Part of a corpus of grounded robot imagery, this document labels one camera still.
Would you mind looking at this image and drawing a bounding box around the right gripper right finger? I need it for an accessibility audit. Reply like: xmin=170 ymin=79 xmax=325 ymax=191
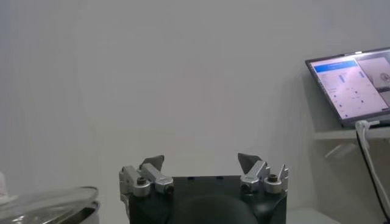
xmin=237 ymin=153 xmax=289 ymax=195

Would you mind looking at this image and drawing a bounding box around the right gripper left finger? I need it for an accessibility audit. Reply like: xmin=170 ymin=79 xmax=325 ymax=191
xmin=118 ymin=155 xmax=175 ymax=203

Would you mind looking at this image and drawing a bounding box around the round glass pot lid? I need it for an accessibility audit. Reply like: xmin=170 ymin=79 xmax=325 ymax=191
xmin=0 ymin=172 xmax=100 ymax=222

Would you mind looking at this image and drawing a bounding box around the open dark laptop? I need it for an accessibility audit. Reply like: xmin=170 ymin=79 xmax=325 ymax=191
xmin=305 ymin=47 xmax=390 ymax=128

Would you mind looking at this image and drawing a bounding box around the black laptop charger cable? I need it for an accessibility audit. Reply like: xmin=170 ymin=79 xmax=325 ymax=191
xmin=355 ymin=133 xmax=390 ymax=223

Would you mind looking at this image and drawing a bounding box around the white laptop cable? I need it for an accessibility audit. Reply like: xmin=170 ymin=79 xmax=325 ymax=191
xmin=355 ymin=120 xmax=390 ymax=214

